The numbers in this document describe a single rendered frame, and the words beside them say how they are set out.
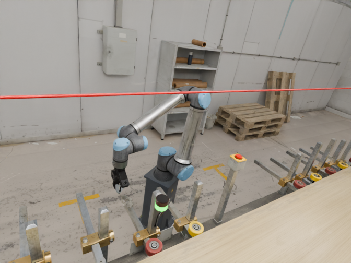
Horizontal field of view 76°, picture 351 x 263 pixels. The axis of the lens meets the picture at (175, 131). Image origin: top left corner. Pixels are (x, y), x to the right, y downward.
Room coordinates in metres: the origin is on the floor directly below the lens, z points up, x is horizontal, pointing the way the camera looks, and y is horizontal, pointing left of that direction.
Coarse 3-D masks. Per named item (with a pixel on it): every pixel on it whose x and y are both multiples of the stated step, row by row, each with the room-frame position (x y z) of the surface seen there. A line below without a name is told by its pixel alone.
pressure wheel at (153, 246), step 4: (148, 240) 0.73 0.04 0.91; (152, 240) 0.73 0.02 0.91; (156, 240) 0.74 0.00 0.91; (148, 244) 0.71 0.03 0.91; (152, 244) 0.71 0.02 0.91; (156, 244) 0.72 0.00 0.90; (160, 244) 0.72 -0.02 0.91; (148, 248) 0.69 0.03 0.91; (152, 248) 0.69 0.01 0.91; (156, 248) 0.70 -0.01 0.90; (160, 248) 0.70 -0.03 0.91; (148, 252) 0.68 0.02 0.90; (152, 252) 0.67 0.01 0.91; (156, 252) 0.68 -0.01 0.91
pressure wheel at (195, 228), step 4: (192, 224) 0.87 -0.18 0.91; (196, 224) 0.88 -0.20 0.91; (200, 224) 0.88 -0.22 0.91; (188, 228) 0.86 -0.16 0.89; (192, 228) 0.85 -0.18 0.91; (196, 228) 0.85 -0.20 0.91; (200, 228) 0.86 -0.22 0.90; (192, 232) 0.82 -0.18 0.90; (196, 232) 0.82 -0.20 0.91; (200, 232) 0.83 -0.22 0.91
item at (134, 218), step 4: (124, 196) 1.03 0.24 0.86; (128, 208) 0.95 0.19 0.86; (132, 208) 0.95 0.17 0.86; (128, 212) 0.93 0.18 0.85; (132, 212) 0.92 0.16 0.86; (132, 216) 0.90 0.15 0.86; (136, 216) 0.90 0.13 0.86; (132, 220) 0.88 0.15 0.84; (136, 220) 0.87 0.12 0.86; (136, 224) 0.85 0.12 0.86; (140, 224) 0.85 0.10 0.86; (136, 228) 0.84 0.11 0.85; (140, 228) 0.83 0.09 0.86; (144, 240) 0.76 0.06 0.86; (144, 244) 0.75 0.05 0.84
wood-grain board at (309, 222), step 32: (320, 192) 1.38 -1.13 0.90; (224, 224) 0.91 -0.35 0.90; (256, 224) 0.96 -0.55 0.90; (288, 224) 1.00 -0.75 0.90; (320, 224) 1.05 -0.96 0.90; (160, 256) 0.67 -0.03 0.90; (192, 256) 0.69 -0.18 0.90; (224, 256) 0.72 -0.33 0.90; (256, 256) 0.75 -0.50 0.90; (288, 256) 0.78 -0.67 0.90; (320, 256) 0.82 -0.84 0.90
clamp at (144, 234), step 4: (136, 232) 0.79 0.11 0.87; (140, 232) 0.80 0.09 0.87; (144, 232) 0.80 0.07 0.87; (148, 232) 0.80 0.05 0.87; (156, 232) 0.81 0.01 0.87; (160, 232) 0.83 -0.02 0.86; (140, 236) 0.77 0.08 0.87; (144, 236) 0.78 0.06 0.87; (148, 236) 0.78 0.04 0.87; (152, 236) 0.79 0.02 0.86; (156, 236) 0.81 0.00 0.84; (136, 240) 0.75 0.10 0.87; (140, 240) 0.75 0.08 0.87; (136, 244) 0.75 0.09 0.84; (140, 244) 0.76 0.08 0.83
